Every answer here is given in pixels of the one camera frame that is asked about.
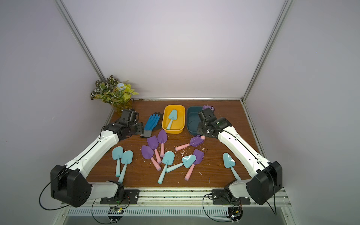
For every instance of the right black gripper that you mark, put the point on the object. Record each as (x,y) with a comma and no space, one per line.
(201,131)

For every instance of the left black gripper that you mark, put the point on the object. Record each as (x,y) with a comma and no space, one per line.
(140,127)

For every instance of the purple square shovel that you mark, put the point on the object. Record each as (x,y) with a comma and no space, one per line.
(199,157)
(208,107)
(153,143)
(195,141)

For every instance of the teal plastic storage box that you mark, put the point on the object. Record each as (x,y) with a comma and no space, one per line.
(193,119)

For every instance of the yellow plastic storage box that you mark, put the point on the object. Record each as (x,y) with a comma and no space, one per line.
(179,124)

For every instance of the purple pointed shovel top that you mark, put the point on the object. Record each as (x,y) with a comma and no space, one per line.
(162,139)

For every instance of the purple pointed shovel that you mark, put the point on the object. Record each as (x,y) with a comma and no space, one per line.
(148,153)
(162,139)

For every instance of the teal shovel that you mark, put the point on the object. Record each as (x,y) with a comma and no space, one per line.
(230,163)
(168,161)
(173,115)
(117,153)
(127,158)

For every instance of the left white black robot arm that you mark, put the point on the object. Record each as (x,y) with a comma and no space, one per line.
(68,183)

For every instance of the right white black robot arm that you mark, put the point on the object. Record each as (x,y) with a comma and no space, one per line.
(266,177)

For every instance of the blue grey gardening glove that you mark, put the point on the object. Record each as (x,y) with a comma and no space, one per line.
(153,123)

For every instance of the purple pointed shovel lower left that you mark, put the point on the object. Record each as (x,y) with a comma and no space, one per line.
(148,153)

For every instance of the artificial plant in glass vase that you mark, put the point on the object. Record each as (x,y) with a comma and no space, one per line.
(118,95)

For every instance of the teal shovel lying sideways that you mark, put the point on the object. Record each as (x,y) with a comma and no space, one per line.
(187,161)

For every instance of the left small circuit board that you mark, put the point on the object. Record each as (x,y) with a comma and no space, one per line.
(115,214)

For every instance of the small circuit board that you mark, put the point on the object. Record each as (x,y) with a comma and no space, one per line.
(115,214)
(235,213)

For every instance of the right small circuit board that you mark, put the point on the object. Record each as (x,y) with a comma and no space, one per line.
(235,213)

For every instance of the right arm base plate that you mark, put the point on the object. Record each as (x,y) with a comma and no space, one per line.
(221,196)

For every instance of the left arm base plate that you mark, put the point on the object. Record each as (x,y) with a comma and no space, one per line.
(125,196)

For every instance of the aluminium front rail frame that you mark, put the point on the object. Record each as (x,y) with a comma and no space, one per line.
(180,205)

